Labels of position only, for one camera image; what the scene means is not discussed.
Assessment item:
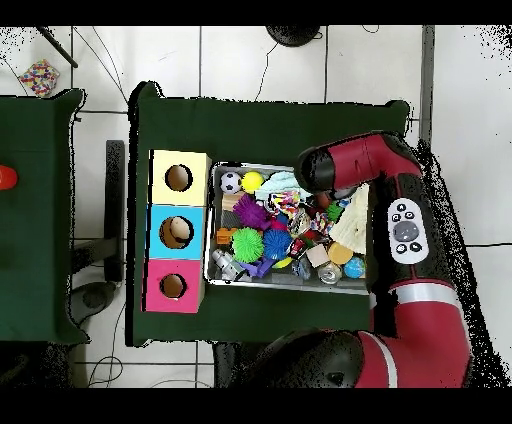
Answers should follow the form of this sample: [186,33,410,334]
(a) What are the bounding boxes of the mint green muslin cloth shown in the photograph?
[255,170,311,201]

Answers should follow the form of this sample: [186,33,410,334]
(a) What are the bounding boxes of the silver mesh bin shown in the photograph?
[203,161,373,297]

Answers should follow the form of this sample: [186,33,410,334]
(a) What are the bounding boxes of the wooden box with three holes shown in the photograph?
[141,149,213,314]

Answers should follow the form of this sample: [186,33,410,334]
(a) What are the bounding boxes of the purple spiky rubber ball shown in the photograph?
[232,194,271,231]

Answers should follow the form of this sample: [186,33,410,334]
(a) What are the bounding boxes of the yellow tennis ball toy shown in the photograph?
[240,170,265,194]

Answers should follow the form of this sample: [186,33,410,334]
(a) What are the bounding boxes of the green spiky rubber ball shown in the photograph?
[230,226,265,264]

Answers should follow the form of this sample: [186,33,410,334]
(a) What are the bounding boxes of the blue spiky rubber ball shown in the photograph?
[261,228,294,261]

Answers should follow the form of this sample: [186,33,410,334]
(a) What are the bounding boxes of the orange toy brick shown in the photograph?
[215,226,239,246]

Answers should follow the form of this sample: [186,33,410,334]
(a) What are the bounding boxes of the small soccer ball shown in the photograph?
[220,171,244,195]

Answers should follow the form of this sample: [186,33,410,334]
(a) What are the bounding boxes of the dark green table cloth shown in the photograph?
[125,81,411,347]
[0,88,90,345]

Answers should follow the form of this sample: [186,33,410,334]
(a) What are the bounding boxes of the blue globe ball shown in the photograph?
[343,256,367,280]

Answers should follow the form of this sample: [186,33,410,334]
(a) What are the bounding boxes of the black upright panel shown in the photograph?
[103,139,126,283]

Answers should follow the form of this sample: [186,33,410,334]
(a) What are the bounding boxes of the black round stand base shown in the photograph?
[264,25,322,48]

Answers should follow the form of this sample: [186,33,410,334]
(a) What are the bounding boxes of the dark grey round base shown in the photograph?
[69,281,117,325]

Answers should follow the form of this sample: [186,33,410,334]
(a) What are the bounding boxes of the grey metal pole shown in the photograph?
[417,25,436,144]

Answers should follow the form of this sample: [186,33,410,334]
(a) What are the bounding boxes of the red-orange round object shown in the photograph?
[0,164,19,191]

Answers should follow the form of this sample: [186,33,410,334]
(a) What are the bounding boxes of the multicoloured patterned bag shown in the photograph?
[17,58,61,98]

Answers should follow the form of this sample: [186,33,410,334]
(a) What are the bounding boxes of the thin black rod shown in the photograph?
[35,26,79,69]

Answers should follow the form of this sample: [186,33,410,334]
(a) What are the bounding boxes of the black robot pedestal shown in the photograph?
[212,342,251,388]

